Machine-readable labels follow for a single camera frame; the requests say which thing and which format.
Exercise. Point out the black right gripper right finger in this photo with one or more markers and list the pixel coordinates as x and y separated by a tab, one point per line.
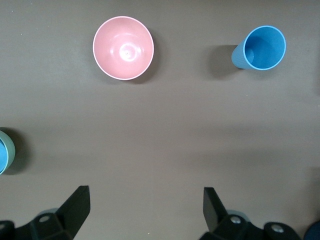
220	222

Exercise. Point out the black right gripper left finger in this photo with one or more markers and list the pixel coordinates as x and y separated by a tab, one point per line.
67	217

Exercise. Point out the green bowl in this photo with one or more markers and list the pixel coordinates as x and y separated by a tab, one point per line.
11	147

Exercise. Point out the blue bowl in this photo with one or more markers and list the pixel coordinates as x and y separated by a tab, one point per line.
3	155

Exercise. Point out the pink bowl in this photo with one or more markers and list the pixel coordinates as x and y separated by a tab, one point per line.
122	47

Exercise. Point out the blue ribbed cup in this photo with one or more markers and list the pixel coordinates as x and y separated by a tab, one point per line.
262	47

